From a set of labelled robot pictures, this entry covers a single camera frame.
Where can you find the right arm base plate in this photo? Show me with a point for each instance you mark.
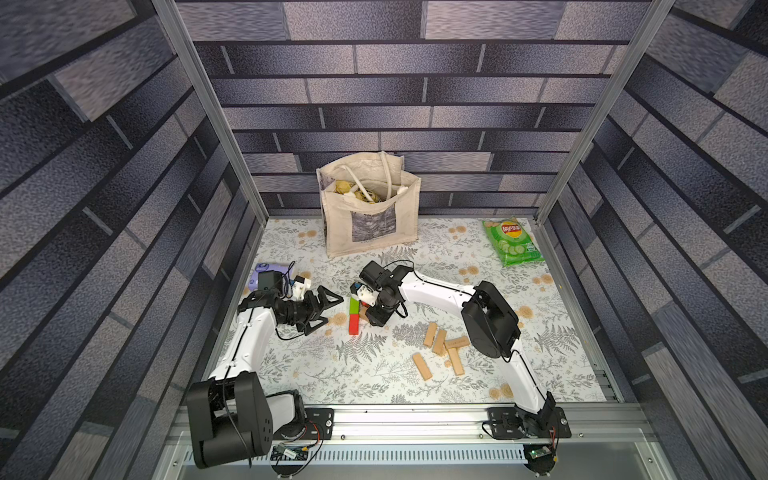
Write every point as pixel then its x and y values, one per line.
pixel 512 423

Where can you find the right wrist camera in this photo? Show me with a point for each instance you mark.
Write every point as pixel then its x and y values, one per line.
pixel 366 295

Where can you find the right circuit board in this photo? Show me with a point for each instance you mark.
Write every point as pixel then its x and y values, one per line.
pixel 536 452

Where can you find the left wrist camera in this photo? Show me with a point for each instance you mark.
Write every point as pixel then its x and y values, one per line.
pixel 298 287

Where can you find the left circuit board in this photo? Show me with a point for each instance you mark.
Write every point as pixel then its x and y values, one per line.
pixel 286 453

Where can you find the circuit board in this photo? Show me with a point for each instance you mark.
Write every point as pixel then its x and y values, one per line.
pixel 536 452
pixel 286 453

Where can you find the aluminium front rail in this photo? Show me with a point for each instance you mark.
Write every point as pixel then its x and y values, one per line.
pixel 468 423

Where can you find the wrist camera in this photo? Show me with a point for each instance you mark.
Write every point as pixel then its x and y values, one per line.
pixel 366 295
pixel 298 287

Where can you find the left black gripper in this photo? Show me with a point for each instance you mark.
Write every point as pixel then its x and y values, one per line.
pixel 313 308

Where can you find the wooden block top horizontal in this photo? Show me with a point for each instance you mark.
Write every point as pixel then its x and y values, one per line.
pixel 457 343

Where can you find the green block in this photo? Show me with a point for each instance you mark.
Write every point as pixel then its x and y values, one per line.
pixel 354 307

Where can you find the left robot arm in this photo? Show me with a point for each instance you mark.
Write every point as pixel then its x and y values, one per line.
pixel 230 417

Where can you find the purple tissue pack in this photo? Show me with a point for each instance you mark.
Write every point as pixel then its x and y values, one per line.
pixel 264 267

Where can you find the beige canvas tote bag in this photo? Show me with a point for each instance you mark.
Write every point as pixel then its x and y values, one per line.
pixel 369 202

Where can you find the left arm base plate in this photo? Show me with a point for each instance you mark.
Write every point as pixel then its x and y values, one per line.
pixel 313 424

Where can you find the green chips bag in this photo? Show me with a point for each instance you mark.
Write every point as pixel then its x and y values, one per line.
pixel 511 242

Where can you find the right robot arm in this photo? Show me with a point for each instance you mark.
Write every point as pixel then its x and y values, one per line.
pixel 490 323

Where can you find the wooden block bottom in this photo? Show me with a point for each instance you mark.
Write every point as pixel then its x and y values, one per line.
pixel 422 366

